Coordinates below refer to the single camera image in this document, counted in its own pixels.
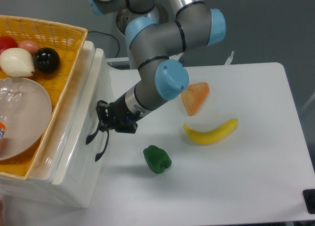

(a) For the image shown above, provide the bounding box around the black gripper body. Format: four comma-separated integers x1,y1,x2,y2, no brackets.
105,94,148,134

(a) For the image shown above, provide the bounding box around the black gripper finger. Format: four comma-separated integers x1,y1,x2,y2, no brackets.
97,120,109,132
96,100,109,122

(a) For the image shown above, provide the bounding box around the white top drawer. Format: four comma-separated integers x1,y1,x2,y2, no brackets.
52,49,114,208

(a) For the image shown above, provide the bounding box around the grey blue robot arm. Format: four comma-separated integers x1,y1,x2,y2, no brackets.
89,0,226,133

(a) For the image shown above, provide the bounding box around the white drawer cabinet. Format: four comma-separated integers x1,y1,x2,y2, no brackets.
0,41,97,204

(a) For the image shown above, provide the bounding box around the green bell pepper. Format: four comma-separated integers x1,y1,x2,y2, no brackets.
143,145,172,174

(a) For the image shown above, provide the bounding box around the black ball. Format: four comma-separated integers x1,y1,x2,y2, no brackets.
33,47,61,73

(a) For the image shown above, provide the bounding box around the yellow wicker basket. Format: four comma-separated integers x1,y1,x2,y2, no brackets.
0,15,89,181

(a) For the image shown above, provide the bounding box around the beige plate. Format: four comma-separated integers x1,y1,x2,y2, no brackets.
0,78,52,160

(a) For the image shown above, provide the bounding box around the pink peach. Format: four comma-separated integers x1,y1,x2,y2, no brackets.
18,40,40,56

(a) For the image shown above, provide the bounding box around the yellow banana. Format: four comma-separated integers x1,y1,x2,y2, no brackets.
183,118,238,145

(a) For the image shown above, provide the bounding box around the white pear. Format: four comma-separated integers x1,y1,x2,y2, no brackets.
0,48,35,77

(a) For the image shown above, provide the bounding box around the orange soda bottle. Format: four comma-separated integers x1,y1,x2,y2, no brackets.
0,122,6,143

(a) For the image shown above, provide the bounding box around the black corner clamp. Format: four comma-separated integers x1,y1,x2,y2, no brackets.
303,189,315,214

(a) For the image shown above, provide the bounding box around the black lower drawer handle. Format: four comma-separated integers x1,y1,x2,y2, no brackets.
94,130,110,162

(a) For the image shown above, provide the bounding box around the black floor cable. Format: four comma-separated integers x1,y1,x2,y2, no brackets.
88,30,121,58

